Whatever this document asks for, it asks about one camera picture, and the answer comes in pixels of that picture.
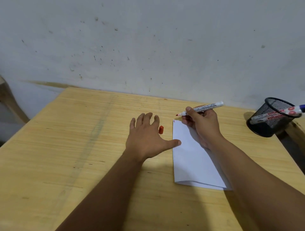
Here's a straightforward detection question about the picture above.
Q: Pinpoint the person's left hand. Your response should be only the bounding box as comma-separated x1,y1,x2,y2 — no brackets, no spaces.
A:
125,112,182,165

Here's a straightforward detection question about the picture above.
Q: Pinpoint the person's right hand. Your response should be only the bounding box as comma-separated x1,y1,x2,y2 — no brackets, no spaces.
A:
182,107,226,151

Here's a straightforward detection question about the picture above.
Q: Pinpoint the white marker with red tip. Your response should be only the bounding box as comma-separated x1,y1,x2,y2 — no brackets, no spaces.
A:
176,101,224,117

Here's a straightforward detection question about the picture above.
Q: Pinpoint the person's left forearm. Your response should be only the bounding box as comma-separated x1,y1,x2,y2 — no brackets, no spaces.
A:
55,149,146,231

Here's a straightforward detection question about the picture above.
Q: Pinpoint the person's right forearm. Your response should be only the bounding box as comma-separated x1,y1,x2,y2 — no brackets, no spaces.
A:
209,136,305,231

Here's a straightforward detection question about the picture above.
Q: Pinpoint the folded white paper sheet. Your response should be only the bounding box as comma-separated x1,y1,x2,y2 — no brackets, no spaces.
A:
172,120,233,191

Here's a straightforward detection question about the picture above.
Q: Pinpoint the black mesh pen holder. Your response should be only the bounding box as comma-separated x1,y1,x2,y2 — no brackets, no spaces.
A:
246,97,302,138

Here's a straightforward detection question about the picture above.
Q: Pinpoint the white marker with blue cap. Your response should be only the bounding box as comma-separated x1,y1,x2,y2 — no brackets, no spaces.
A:
264,104,305,119

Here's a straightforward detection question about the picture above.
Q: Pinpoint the wooden chair frame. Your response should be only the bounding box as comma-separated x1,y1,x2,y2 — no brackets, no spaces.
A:
0,76,30,125

